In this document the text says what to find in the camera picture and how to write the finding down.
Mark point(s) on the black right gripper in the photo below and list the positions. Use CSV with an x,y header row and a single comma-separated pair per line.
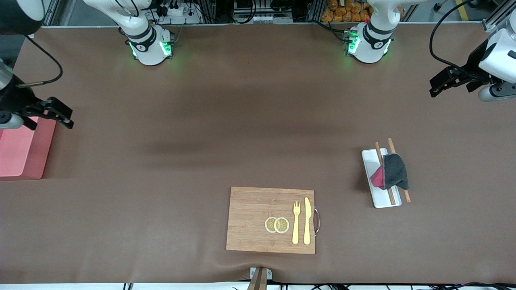
x,y
15,98

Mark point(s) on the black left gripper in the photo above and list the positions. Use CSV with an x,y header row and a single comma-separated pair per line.
x,y
474,64

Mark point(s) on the dark grey and red cloth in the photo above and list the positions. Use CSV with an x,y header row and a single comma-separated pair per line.
x,y
395,171

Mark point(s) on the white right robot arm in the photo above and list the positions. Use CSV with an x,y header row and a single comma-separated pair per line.
x,y
147,48

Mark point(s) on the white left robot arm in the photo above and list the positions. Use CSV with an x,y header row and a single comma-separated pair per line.
x,y
373,42

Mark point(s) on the pink plastic bin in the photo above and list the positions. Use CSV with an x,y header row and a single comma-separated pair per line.
x,y
24,157

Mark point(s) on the brown table cover mat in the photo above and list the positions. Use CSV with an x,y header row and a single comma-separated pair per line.
x,y
161,161

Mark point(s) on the orange snack packets pile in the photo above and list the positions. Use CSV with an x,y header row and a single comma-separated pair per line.
x,y
346,10

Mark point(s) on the white rectangular tray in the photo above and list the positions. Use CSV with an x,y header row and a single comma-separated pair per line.
x,y
383,198

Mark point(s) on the white power strip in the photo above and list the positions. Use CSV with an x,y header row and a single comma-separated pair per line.
x,y
177,11

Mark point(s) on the white connector strip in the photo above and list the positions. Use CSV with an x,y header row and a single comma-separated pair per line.
x,y
266,18

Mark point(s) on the yellow plastic knife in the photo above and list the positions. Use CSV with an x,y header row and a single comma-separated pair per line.
x,y
307,221

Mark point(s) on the yellow plastic fork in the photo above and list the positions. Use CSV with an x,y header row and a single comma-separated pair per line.
x,y
296,229

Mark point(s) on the bamboo cutting board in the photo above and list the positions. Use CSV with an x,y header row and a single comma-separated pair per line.
x,y
250,217

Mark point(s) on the yellow lemon slice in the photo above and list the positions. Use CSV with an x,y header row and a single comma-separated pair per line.
x,y
269,224
281,225

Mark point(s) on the brown bar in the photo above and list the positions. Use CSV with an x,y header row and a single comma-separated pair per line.
x,y
259,282

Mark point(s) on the grey metal bracket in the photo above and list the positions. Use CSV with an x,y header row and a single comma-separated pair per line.
x,y
253,274

